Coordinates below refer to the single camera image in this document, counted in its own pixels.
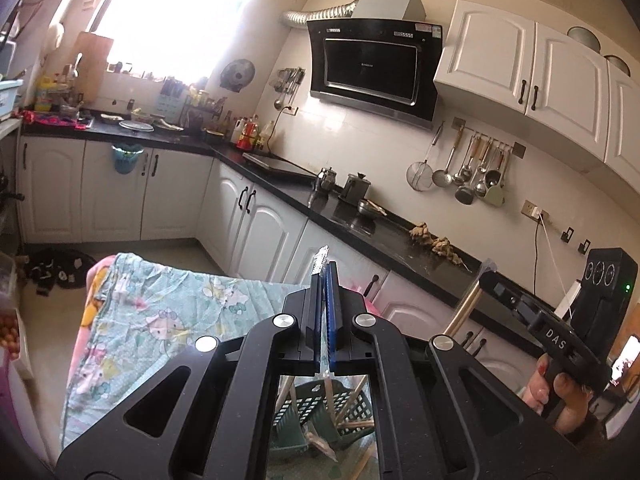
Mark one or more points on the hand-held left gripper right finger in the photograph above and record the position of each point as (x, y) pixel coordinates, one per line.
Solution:
(330, 310)

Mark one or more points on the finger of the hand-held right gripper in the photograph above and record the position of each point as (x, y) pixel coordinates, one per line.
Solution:
(500, 290)

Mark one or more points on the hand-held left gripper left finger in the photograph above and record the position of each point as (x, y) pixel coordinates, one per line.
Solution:
(312, 320)

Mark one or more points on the green plastic utensil basket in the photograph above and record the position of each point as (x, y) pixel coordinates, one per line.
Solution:
(305, 410)

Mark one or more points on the bunch of hanging steel utensils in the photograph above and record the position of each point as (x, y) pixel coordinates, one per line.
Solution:
(472, 175)

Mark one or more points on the person's right hand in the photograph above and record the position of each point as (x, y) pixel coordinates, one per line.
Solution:
(570, 395)

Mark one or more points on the lit phone screen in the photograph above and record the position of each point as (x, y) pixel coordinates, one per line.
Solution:
(627, 360)

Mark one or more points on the pile of ginger roots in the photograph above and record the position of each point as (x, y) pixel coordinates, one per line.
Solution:
(435, 245)

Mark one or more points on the green spatula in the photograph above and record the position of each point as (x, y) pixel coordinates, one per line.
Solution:
(495, 195)

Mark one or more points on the steel bowl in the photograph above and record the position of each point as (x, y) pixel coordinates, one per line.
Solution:
(371, 208)

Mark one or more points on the metal kettle pots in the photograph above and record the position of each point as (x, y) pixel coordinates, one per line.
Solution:
(355, 187)

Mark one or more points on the small steel kettle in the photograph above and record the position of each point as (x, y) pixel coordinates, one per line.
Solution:
(326, 180)

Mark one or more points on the cartoon printed teal tablecloth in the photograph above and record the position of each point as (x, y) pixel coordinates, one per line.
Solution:
(175, 320)

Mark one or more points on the black induction cooker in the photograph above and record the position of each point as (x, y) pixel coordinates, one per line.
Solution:
(277, 166)

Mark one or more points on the group of condiment bottles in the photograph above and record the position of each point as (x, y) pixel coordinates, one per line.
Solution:
(250, 135)

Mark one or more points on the small hanging utensil rack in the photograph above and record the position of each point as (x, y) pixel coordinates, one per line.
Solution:
(289, 85)

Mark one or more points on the white upper kitchen cabinets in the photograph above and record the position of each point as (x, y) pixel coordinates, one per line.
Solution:
(505, 60)

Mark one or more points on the black glass range hood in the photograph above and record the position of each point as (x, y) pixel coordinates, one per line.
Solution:
(370, 70)

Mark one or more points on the blue hanging trash bin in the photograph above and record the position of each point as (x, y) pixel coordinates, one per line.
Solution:
(127, 159)

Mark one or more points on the dark clothes pile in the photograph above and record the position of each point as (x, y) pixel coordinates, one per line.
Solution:
(60, 267)

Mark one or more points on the light blue knife block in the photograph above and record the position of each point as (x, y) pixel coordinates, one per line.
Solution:
(170, 102)

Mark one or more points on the white round plate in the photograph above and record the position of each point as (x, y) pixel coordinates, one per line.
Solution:
(136, 126)

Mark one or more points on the box of red fruit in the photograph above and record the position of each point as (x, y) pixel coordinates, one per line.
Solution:
(9, 335)

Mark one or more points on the grey hood chimney box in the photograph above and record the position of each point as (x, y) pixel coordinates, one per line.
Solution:
(392, 4)

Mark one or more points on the kitchen window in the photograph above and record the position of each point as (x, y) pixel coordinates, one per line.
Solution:
(180, 15)

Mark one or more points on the wooden cutting board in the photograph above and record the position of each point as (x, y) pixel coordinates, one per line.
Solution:
(92, 65)

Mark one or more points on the black wall socket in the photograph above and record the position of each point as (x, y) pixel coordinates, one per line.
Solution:
(584, 246)
(567, 235)

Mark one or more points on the beige wall outlet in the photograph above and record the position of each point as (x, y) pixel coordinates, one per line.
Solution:
(534, 211)

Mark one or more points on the wall utensil rail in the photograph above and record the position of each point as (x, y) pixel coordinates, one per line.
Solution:
(490, 135)

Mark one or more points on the wall exhaust fan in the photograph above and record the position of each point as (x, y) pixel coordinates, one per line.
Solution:
(237, 75)

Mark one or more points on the silver flexible exhaust duct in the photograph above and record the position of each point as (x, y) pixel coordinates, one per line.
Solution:
(320, 14)

